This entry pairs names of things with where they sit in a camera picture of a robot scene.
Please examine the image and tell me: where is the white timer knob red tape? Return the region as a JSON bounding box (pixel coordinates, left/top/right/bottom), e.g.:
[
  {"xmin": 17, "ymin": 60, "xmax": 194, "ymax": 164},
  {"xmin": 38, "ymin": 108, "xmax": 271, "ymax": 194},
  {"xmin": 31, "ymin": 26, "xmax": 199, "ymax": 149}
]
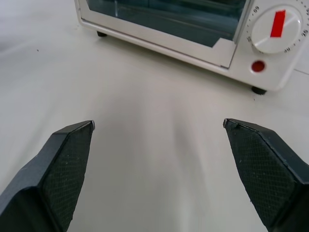
[{"xmin": 250, "ymin": 9, "xmax": 303, "ymax": 54}]

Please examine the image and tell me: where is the glass oven door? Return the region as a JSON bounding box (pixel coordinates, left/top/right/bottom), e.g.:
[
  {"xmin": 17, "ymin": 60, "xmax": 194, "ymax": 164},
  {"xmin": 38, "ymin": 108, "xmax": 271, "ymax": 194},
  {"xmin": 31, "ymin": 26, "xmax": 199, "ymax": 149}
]
[{"xmin": 78, "ymin": 0, "xmax": 252, "ymax": 70}]

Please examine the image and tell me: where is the white toaster oven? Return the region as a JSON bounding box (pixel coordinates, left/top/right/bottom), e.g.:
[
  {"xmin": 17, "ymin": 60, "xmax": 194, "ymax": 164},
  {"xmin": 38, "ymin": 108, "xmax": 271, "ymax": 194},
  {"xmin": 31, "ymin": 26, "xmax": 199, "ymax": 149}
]
[{"xmin": 76, "ymin": 0, "xmax": 309, "ymax": 95}]

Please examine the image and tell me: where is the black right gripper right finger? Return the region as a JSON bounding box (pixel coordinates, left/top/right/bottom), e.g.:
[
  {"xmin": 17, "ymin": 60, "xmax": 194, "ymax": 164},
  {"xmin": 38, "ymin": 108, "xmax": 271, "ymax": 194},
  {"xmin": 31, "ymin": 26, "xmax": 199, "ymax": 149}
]
[{"xmin": 223, "ymin": 117, "xmax": 309, "ymax": 232}]

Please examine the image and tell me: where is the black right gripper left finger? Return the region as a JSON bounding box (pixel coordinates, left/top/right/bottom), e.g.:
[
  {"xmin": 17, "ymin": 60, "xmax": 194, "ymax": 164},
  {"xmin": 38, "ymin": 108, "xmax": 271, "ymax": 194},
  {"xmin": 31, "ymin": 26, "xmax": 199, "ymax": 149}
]
[{"xmin": 0, "ymin": 120, "xmax": 96, "ymax": 232}]

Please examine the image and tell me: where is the red indicator light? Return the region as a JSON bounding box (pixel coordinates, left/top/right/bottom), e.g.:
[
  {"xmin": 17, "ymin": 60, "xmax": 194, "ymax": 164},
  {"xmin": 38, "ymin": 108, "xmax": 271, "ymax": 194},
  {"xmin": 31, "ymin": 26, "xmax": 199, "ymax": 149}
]
[{"xmin": 251, "ymin": 59, "xmax": 266, "ymax": 74}]

